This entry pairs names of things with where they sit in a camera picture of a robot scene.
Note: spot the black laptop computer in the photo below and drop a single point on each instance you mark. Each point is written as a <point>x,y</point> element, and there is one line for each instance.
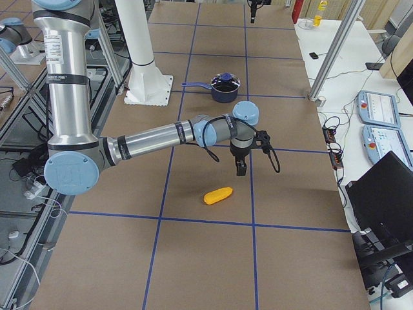
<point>384,195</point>

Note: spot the glass pot lid blue knob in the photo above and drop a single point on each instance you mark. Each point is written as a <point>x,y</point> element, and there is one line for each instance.
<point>225,82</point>

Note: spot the yellow corn cob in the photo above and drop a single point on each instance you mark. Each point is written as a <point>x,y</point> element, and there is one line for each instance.
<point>217,195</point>

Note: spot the aluminium frame post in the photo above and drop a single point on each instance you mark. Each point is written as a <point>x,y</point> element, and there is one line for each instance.
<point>337,43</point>

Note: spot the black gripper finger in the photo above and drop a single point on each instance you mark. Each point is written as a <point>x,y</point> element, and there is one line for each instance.
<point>253,10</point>

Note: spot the upper blue teach pendant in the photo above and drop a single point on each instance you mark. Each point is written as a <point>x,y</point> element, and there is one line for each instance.
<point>376,108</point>

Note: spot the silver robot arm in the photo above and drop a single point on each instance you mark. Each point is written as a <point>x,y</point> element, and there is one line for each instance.
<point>16,35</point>
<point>76,155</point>

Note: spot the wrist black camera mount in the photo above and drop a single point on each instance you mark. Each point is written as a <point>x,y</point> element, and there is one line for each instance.
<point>261,141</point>

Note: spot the small black puck device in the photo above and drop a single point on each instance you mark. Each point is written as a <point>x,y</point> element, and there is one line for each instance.
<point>313,55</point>

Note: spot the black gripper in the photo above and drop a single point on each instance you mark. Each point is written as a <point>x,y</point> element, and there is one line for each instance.
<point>239,153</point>

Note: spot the blue teach pendant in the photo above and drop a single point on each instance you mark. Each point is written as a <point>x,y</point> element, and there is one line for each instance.
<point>376,108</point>
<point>379,140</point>

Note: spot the lower blue teach pendant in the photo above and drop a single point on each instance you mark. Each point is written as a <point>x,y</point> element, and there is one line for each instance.
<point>379,140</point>

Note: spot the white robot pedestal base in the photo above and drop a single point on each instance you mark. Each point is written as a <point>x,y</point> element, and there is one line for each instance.
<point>146,85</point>

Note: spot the dark blue saucepan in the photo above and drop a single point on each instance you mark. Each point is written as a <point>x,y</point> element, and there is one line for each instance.
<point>221,97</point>

